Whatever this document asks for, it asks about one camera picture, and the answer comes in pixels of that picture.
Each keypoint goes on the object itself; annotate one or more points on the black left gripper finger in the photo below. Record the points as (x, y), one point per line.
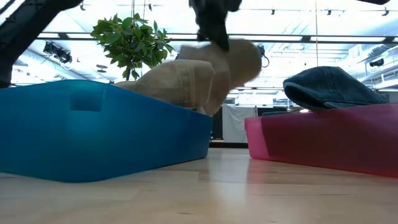
(204, 31)
(221, 35)

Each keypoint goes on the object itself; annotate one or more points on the navy denim cap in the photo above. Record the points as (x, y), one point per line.
(329, 87)

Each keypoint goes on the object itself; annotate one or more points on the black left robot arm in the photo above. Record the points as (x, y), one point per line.
(25, 28)

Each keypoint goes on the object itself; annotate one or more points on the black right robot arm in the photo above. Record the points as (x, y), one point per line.
(374, 1)

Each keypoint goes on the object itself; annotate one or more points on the black ceiling spotlight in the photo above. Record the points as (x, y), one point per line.
(64, 56)
(50, 48)
(264, 57)

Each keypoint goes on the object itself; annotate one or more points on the green plant in black pot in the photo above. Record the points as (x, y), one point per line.
(130, 43)

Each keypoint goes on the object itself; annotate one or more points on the black overhead beam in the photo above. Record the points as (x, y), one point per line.
(306, 38)

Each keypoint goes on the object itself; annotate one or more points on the white hanging cloth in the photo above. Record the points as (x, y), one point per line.
(236, 121)

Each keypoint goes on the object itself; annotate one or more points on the pink plastic bin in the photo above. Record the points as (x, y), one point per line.
(326, 140)

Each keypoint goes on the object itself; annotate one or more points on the black ceiling fixture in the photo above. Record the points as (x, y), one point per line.
(377, 62)

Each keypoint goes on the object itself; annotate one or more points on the blue plastic bin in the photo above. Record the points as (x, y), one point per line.
(93, 143)

